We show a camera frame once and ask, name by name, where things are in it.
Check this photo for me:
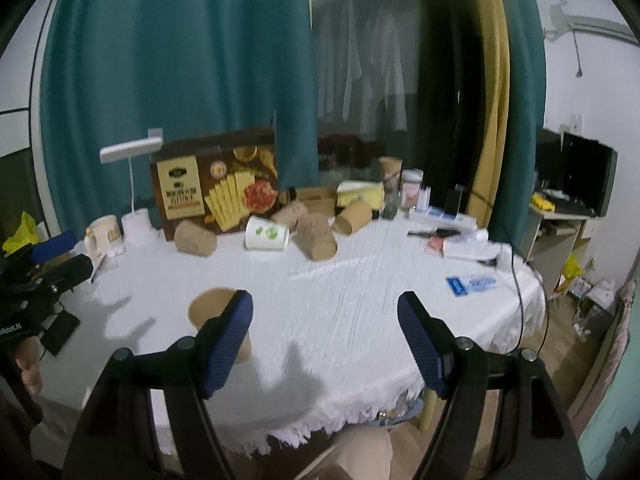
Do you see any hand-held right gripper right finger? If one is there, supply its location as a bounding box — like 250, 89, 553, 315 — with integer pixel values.
396, 290, 587, 480

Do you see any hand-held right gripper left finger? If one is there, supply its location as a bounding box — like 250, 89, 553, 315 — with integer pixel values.
62, 289, 254, 480

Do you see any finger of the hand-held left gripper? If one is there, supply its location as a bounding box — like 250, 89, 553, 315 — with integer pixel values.
37, 254, 96, 293
27, 231, 77, 265

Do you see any brown paper cup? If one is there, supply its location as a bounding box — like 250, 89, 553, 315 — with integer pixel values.
333, 200, 374, 236
271, 200, 308, 233
378, 156, 404, 196
173, 219, 218, 258
297, 212, 338, 262
188, 287, 251, 365

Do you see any person's left forearm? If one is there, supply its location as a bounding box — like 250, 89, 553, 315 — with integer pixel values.
0, 345, 48, 480

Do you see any white paper cup green print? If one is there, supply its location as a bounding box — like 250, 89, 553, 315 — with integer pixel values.
244, 216, 291, 252

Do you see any person's left hand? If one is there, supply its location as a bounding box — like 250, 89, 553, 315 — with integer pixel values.
15, 344, 45, 397

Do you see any yellow plastic bag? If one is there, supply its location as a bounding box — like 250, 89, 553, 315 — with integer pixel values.
2, 211, 51, 256

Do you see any white printed mug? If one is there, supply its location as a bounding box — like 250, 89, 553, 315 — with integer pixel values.
84, 215, 126, 258

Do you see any wooden table leg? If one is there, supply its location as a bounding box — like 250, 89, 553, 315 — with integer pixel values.
419, 389, 437, 432

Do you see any white tablecloth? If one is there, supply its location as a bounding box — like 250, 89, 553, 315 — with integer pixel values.
30, 207, 547, 457

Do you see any white desk lamp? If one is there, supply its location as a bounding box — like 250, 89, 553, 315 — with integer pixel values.
99, 136, 164, 246

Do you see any person's leg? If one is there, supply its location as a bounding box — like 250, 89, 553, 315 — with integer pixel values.
300, 424, 396, 480

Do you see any small dark glass bottle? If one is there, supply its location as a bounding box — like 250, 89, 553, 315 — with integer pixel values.
381, 186, 399, 221

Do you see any black standing phone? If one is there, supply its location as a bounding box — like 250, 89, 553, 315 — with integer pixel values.
445, 185, 466, 215

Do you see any brown printed snack box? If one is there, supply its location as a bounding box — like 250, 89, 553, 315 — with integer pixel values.
150, 127, 279, 242

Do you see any glass jar white lid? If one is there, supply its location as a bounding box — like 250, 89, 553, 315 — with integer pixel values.
398, 169, 425, 211

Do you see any small wooden box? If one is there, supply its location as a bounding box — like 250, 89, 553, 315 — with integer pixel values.
296, 186, 337, 217

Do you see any yellow tissue box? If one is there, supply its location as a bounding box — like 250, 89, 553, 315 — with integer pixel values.
336, 180, 386, 209

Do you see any grey side desk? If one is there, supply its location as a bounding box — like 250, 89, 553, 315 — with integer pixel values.
519, 195, 601, 301

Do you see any white plastic bag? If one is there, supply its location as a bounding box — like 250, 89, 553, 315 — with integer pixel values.
582, 279, 618, 311

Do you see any pink cloth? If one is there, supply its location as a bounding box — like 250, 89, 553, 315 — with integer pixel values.
597, 280, 640, 413

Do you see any teal curtain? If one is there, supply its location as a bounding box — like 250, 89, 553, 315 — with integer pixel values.
487, 0, 548, 261
39, 0, 321, 241

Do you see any black monitor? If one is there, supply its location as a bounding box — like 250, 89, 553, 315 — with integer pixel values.
560, 131, 619, 218

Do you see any yellow curtain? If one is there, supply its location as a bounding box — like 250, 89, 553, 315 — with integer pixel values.
465, 0, 512, 218

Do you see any black cable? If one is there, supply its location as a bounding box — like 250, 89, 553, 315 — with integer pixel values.
465, 187, 547, 356

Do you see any white wall pipe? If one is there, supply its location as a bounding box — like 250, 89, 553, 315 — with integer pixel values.
542, 0, 638, 78

